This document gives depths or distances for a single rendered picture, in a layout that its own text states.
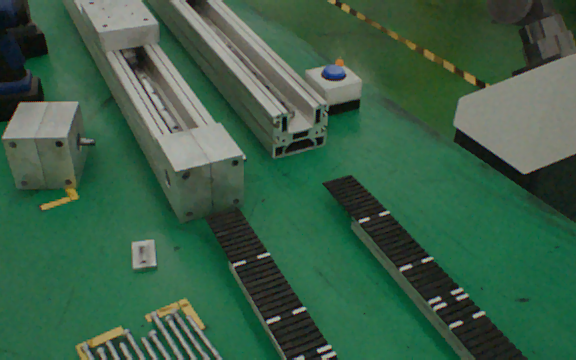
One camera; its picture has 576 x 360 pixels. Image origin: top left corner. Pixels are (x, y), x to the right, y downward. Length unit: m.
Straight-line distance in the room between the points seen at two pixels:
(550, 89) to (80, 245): 0.72
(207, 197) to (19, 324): 0.29
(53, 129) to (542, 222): 0.74
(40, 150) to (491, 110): 0.72
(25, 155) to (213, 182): 0.28
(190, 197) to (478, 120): 0.52
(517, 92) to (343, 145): 0.29
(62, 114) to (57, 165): 0.08
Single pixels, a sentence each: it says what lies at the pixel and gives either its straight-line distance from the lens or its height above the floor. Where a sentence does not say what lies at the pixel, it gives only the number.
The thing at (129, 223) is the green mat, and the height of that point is 0.78.
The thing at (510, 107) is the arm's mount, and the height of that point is 0.87.
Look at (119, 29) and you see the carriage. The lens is 1.18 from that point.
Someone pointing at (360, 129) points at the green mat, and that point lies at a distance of 1.11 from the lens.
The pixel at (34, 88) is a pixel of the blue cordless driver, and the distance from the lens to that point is 1.17.
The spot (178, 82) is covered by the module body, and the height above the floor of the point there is 0.86.
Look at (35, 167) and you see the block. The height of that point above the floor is 0.82.
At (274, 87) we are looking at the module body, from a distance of 1.13.
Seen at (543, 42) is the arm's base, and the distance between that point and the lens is 1.14.
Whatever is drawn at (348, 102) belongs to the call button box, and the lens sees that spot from 1.15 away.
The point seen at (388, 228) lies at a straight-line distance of 0.85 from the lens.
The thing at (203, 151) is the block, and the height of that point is 0.87.
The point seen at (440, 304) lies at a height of 0.81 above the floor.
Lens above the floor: 1.37
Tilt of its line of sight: 38 degrees down
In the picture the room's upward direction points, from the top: 3 degrees clockwise
